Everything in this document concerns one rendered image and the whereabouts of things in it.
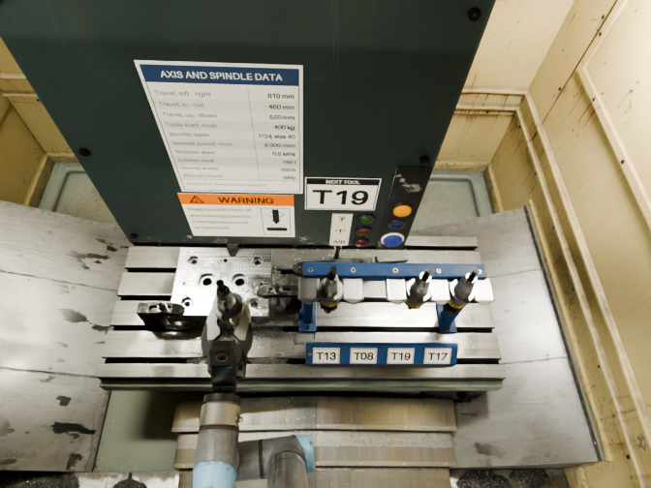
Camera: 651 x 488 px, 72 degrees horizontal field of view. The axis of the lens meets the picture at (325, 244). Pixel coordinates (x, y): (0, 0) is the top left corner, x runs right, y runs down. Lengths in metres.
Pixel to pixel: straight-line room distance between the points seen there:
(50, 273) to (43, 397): 0.44
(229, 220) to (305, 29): 0.32
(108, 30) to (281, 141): 0.20
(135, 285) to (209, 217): 0.93
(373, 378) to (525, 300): 0.64
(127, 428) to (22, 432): 0.29
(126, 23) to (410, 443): 1.36
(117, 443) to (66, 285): 0.59
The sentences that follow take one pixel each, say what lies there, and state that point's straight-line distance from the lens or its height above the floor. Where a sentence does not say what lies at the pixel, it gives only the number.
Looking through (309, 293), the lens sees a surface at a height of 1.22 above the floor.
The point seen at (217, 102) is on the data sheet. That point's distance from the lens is 0.50.
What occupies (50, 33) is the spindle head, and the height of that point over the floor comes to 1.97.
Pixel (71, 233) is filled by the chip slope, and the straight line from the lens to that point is 1.98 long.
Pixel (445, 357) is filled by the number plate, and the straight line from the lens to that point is 1.42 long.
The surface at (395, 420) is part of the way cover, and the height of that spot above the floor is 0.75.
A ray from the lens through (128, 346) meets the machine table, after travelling 1.50.
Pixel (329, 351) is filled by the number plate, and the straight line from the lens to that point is 1.35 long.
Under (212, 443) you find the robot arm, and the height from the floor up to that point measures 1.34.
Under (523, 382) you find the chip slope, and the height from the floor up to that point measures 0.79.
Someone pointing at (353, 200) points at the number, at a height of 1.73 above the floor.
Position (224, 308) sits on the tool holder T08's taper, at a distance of 0.93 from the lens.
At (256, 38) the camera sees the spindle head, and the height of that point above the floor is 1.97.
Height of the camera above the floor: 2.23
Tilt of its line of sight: 59 degrees down
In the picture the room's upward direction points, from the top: 5 degrees clockwise
